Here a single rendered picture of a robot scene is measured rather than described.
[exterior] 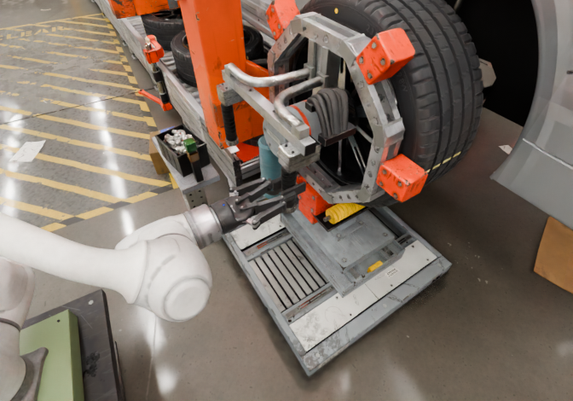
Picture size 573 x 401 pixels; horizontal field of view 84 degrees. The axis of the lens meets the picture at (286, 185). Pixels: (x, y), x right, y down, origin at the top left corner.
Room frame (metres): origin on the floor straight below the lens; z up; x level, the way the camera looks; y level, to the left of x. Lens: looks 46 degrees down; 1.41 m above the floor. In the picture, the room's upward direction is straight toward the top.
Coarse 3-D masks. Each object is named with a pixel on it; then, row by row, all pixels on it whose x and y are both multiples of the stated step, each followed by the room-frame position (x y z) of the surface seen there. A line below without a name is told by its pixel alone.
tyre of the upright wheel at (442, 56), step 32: (320, 0) 0.96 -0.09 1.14; (352, 0) 0.86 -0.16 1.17; (384, 0) 0.85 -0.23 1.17; (416, 0) 0.87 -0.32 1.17; (416, 32) 0.76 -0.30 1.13; (448, 32) 0.79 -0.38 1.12; (416, 64) 0.69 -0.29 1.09; (448, 64) 0.72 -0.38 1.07; (416, 96) 0.65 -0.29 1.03; (448, 96) 0.67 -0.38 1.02; (480, 96) 0.73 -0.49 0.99; (416, 128) 0.63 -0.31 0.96; (448, 128) 0.65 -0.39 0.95; (416, 160) 0.60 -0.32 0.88; (448, 160) 0.66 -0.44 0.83
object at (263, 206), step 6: (276, 198) 0.51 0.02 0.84; (282, 198) 0.51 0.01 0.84; (246, 204) 0.49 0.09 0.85; (252, 204) 0.49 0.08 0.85; (258, 204) 0.50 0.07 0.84; (264, 204) 0.50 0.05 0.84; (270, 204) 0.50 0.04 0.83; (240, 210) 0.48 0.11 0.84; (258, 210) 0.49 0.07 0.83; (264, 210) 0.50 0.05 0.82
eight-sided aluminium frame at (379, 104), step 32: (288, 32) 0.94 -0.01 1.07; (320, 32) 0.82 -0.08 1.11; (352, 32) 0.79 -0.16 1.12; (288, 64) 1.04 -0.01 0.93; (352, 64) 0.71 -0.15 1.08; (384, 96) 0.67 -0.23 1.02; (384, 128) 0.61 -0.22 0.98; (384, 160) 0.60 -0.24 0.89; (320, 192) 0.77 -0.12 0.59; (352, 192) 0.65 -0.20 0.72; (384, 192) 0.62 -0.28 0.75
